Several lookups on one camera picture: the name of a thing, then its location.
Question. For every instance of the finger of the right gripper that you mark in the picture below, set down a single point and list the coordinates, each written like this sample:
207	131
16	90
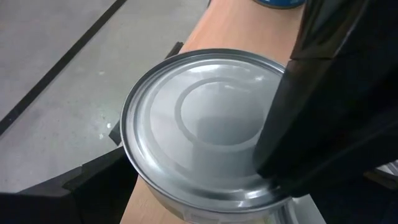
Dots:
342	161
311	118

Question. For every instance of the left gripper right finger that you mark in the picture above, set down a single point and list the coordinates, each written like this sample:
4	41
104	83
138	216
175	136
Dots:
367	205

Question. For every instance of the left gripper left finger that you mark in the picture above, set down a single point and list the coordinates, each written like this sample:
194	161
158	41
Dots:
62	205

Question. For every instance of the gold lid red blue can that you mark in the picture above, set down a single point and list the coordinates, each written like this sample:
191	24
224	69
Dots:
280	3

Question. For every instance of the silver lid green label can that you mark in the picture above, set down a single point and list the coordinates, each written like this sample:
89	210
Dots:
186	130

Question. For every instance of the wooden shelf black frame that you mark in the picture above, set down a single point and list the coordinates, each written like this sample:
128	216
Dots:
242	28

